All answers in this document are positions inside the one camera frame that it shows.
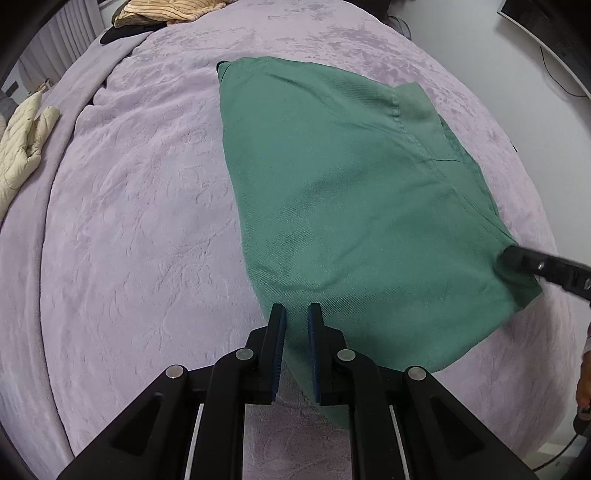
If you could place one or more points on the person's right forearm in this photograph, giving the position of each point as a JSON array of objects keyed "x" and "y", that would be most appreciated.
[{"x": 585, "y": 374}]

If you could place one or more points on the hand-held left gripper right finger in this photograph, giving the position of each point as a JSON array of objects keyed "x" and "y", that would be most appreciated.
[{"x": 316, "y": 355}]

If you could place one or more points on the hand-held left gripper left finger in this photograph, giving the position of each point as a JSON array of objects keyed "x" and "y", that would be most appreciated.
[{"x": 278, "y": 350}]

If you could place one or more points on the black cloth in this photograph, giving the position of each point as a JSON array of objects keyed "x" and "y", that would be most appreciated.
[{"x": 122, "y": 33}]

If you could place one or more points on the cream quilted garment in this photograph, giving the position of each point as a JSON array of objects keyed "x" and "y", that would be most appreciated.
[{"x": 21, "y": 143}]

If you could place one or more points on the black monitor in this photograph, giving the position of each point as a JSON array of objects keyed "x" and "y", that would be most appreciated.
[{"x": 549, "y": 27}]

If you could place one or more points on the purple blanket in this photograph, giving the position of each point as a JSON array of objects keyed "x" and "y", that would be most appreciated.
[{"x": 138, "y": 230}]

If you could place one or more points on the green shirt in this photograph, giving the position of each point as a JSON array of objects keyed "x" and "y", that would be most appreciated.
[{"x": 341, "y": 194}]

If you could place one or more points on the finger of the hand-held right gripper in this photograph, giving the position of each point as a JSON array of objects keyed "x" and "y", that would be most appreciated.
[{"x": 545, "y": 266}]

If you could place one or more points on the tan ribbed cloth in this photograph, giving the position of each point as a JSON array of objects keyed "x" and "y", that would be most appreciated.
[{"x": 171, "y": 10}]

